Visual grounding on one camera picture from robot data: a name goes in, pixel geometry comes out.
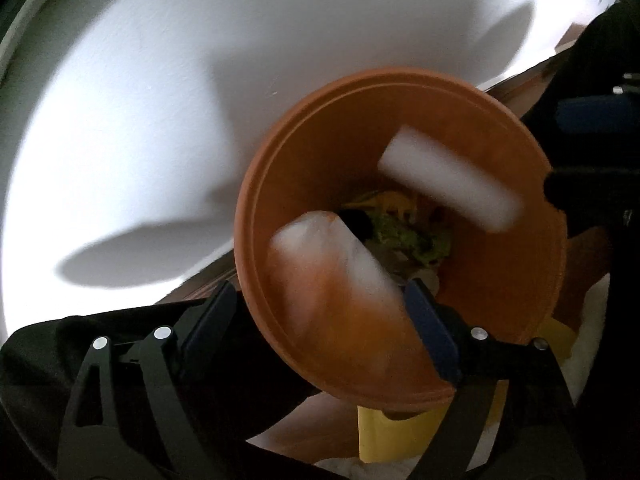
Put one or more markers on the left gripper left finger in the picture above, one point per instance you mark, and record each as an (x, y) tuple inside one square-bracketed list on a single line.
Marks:
[(126, 418)]

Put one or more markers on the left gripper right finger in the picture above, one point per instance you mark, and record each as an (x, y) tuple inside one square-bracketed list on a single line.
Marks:
[(512, 416)]

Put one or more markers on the white foam block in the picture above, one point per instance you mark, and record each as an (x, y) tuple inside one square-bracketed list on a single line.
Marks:
[(415, 160)]

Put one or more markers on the green snack bag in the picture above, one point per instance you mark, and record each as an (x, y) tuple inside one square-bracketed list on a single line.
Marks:
[(408, 242)]

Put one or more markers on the orange white snack bag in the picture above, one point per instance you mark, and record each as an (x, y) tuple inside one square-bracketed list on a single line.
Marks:
[(339, 305)]

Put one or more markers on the orange plastic trash bin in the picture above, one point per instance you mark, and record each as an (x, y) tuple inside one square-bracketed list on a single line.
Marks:
[(374, 180)]

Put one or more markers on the yellow box under bin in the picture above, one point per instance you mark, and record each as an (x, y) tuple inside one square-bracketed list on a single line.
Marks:
[(385, 440)]

